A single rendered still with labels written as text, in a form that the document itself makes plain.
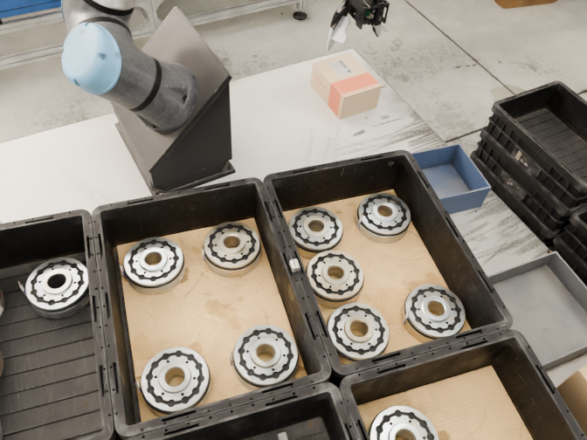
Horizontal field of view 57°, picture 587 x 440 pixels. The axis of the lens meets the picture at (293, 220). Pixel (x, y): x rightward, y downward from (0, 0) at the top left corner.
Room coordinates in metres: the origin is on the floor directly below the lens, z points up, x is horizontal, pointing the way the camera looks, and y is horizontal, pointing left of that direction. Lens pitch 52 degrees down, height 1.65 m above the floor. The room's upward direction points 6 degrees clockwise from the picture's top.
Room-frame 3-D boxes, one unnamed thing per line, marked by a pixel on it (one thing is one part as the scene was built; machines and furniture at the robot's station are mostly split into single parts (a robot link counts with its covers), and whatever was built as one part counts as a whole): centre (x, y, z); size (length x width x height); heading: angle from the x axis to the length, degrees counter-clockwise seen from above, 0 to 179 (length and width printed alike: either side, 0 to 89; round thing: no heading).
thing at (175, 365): (0.30, 0.15, 0.86); 0.05 x 0.05 x 0.01
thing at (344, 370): (0.54, -0.15, 0.92); 0.40 x 0.30 x 0.02; 22
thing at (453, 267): (0.54, -0.15, 0.87); 0.40 x 0.30 x 0.11; 22
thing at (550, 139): (1.30, -0.82, 0.37); 0.40 x 0.30 x 0.45; 33
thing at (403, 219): (0.67, -0.17, 0.86); 0.10 x 0.10 x 0.01
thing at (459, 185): (0.88, -0.32, 0.74); 0.20 x 0.15 x 0.07; 113
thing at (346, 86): (1.21, -0.10, 0.74); 0.16 x 0.12 x 0.07; 33
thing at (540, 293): (0.55, -0.49, 0.73); 0.27 x 0.20 x 0.05; 117
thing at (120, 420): (0.43, 0.13, 0.92); 0.40 x 0.30 x 0.02; 22
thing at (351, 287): (0.52, -0.08, 0.86); 0.10 x 0.10 x 0.01
